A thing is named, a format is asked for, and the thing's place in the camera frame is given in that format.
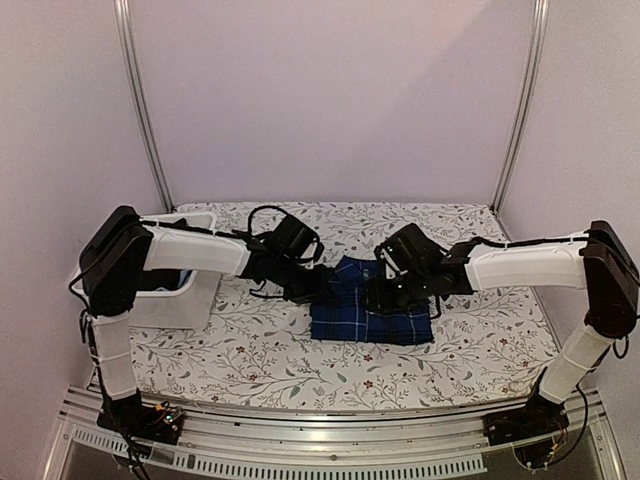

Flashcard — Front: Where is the blue plaid long sleeve shirt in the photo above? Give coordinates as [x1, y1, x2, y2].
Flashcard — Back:
[310, 256, 434, 346]

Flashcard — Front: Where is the right aluminium frame post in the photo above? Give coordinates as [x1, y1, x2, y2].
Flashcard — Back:
[490, 0, 550, 216]

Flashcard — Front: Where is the black shirt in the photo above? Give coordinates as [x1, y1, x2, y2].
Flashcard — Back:
[138, 269, 181, 292]

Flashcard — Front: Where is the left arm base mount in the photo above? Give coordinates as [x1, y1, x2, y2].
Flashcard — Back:
[97, 392, 185, 445]

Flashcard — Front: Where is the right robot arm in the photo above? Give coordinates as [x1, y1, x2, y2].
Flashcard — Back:
[363, 220, 639, 436]

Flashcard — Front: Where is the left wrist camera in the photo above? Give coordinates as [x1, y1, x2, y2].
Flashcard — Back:
[265, 215, 324, 264]

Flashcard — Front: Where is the aluminium frame post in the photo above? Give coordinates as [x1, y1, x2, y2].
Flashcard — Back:
[113, 0, 175, 212]
[490, 0, 550, 216]

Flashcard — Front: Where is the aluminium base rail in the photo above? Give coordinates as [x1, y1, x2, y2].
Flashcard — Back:
[43, 387, 631, 479]

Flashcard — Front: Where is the floral patterned table cloth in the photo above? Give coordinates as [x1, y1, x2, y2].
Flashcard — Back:
[130, 202, 557, 412]

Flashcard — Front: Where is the white plastic bin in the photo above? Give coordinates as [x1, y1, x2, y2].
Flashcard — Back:
[130, 212, 226, 330]

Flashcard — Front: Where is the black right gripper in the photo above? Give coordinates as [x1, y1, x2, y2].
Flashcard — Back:
[359, 268, 432, 313]

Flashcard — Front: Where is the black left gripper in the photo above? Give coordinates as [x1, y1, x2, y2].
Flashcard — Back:
[273, 256, 335, 304]

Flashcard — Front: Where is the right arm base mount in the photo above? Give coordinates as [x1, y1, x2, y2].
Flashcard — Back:
[482, 394, 569, 469]

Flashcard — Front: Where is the left aluminium frame post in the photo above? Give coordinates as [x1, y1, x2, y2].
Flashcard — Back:
[113, 0, 175, 212]

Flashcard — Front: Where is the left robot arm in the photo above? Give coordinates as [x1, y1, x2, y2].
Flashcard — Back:
[69, 205, 329, 434]

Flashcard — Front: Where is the light blue denim shirt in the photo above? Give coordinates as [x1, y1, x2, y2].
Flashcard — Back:
[176, 270, 194, 290]

